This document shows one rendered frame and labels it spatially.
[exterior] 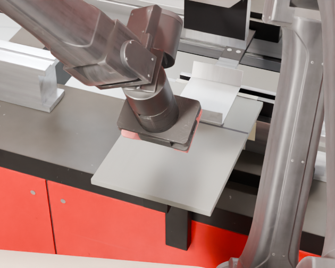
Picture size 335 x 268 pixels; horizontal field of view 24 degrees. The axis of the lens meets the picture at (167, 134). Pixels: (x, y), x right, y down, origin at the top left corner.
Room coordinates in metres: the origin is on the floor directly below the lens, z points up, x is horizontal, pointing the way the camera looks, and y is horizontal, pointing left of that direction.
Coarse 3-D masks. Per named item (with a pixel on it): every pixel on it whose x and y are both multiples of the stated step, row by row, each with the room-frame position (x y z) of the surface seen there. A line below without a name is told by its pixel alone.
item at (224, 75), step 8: (200, 64) 1.05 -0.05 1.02; (208, 64) 1.05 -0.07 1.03; (192, 72) 1.05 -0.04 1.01; (200, 72) 1.05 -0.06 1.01; (208, 72) 1.05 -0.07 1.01; (216, 72) 1.04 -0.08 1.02; (224, 72) 1.04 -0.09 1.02; (232, 72) 1.03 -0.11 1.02; (240, 72) 1.03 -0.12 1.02; (216, 80) 1.04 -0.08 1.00; (224, 80) 1.03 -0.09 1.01; (232, 80) 1.03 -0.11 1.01; (240, 80) 1.03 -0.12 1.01
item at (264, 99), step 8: (184, 72) 1.07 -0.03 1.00; (240, 88) 1.02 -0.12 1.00; (248, 88) 1.02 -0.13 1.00; (256, 88) 1.02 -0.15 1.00; (264, 96) 1.01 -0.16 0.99; (272, 96) 1.00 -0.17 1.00; (264, 104) 0.99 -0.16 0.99; (272, 104) 0.98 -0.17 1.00; (264, 112) 0.99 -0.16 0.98; (272, 112) 0.98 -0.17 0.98
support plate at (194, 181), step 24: (240, 120) 0.94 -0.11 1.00; (120, 144) 0.88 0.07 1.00; (144, 144) 0.88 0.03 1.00; (192, 144) 0.88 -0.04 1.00; (216, 144) 0.88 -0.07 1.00; (240, 144) 0.88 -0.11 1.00; (120, 168) 0.83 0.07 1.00; (144, 168) 0.83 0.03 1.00; (168, 168) 0.83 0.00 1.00; (192, 168) 0.83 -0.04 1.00; (216, 168) 0.83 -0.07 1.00; (144, 192) 0.78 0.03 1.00; (168, 192) 0.78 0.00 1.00; (192, 192) 0.78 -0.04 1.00; (216, 192) 0.78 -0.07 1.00
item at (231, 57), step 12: (252, 0) 1.24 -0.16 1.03; (264, 0) 1.24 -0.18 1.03; (252, 12) 1.20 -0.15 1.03; (252, 24) 1.19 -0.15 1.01; (264, 24) 1.19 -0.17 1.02; (252, 36) 1.17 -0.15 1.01; (264, 36) 1.19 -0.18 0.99; (276, 36) 1.18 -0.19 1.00; (228, 48) 1.13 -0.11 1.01; (228, 60) 1.09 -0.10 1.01; (240, 60) 1.10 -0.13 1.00
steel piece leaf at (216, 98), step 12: (192, 84) 1.03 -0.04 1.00; (204, 84) 1.03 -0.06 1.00; (216, 84) 1.03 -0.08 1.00; (192, 96) 1.00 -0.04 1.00; (204, 96) 1.00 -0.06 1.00; (216, 96) 1.00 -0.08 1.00; (228, 96) 1.00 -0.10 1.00; (204, 108) 0.96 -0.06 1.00; (216, 108) 0.96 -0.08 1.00; (228, 108) 0.96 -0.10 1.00; (204, 120) 0.94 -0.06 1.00; (216, 120) 0.93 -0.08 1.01
